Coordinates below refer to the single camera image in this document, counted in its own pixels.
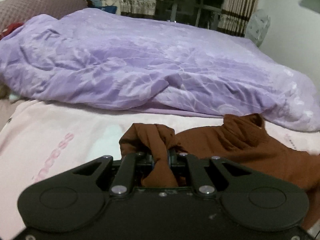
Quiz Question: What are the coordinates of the brown garment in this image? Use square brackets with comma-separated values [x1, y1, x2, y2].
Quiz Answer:
[119, 114, 319, 230]

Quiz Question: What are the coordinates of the pink bed sheet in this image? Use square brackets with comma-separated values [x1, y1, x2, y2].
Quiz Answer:
[0, 98, 320, 240]

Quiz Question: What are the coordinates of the purple duvet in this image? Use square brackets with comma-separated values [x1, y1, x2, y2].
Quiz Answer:
[1, 8, 319, 132]

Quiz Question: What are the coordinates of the white covered fan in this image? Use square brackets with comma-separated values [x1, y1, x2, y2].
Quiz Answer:
[245, 9, 271, 47]

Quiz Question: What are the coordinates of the red item by pillow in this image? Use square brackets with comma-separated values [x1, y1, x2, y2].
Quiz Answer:
[0, 22, 23, 40]

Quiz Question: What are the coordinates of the mauve quilted headboard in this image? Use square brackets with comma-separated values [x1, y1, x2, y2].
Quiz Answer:
[1, 0, 88, 31]

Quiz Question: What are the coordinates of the striped beige curtain right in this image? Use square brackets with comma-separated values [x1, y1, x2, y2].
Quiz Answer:
[217, 0, 258, 37]

